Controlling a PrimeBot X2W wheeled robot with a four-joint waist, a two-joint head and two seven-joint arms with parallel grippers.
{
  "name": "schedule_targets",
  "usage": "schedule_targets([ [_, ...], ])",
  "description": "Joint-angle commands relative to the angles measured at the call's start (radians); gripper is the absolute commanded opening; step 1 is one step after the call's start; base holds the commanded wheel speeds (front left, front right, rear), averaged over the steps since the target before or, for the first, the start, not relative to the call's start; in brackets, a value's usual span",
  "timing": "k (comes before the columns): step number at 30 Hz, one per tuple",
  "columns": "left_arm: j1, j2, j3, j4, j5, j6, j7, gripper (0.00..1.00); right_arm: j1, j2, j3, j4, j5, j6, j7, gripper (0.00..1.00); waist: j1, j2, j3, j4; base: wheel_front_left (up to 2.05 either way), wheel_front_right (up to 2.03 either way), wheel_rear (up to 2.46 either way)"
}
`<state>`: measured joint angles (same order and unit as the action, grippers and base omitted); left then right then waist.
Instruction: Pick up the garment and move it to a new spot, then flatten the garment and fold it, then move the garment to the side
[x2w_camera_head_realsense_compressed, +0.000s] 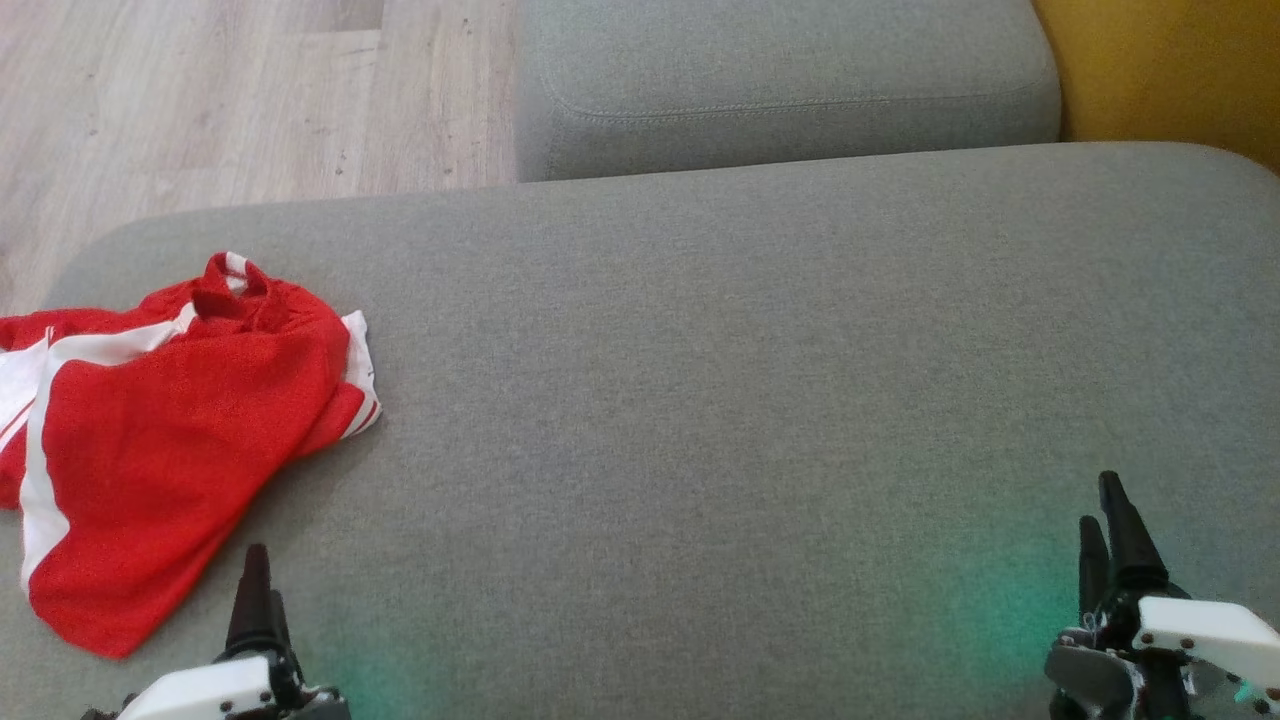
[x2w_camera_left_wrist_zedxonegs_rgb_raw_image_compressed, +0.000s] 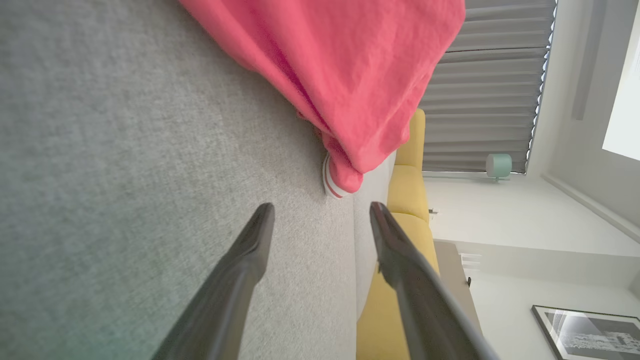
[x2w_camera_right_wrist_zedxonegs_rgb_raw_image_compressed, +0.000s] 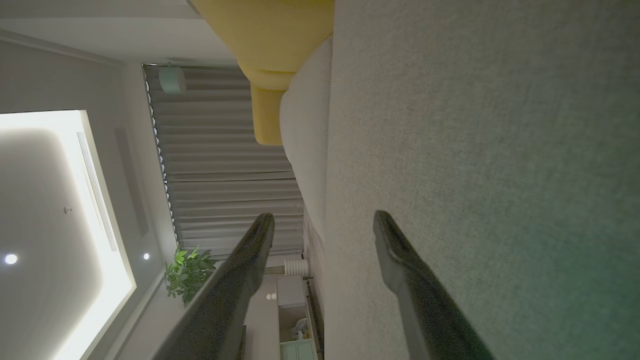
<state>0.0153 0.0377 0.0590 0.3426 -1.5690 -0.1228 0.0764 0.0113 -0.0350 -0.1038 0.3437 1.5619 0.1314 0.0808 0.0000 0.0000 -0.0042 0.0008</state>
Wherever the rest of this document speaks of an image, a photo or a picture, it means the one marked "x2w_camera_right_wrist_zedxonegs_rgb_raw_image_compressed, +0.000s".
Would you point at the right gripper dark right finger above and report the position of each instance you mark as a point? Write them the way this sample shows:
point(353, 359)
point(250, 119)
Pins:
point(425, 310)

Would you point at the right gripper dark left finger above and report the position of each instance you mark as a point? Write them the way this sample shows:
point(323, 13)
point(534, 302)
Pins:
point(225, 300)

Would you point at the green potted plant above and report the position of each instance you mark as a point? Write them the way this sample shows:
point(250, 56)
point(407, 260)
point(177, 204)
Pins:
point(187, 275)

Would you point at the white open cabinet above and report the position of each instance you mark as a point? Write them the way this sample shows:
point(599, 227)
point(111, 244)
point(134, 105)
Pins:
point(292, 300)

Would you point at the white ribbed vase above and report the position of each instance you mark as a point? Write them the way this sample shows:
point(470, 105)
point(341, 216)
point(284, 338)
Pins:
point(296, 267)

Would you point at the grey pleated curtain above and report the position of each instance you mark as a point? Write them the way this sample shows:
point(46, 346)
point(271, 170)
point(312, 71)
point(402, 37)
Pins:
point(220, 165)

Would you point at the large grey sofa seat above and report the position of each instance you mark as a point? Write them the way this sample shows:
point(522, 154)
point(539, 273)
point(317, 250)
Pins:
point(500, 125)

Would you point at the mint green round speaker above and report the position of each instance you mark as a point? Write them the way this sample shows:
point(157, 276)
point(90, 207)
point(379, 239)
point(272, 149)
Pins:
point(172, 80)

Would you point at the yellow sofa section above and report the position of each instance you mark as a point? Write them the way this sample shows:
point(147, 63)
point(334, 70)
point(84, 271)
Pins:
point(270, 35)

